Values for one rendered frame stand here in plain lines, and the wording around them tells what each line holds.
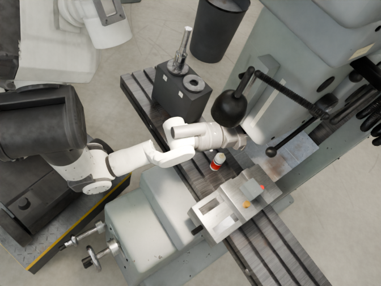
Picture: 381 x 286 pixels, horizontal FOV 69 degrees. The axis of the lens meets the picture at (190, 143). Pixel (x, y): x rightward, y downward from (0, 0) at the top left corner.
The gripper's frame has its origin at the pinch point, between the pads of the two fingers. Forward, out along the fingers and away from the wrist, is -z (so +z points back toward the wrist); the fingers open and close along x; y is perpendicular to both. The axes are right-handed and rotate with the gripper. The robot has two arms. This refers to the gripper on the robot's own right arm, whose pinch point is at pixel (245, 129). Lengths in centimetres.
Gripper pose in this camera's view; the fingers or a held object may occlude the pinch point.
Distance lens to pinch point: 91.8
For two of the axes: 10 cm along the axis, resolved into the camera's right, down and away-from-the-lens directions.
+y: -2.5, 5.3, 8.1
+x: -3.2, -8.4, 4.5
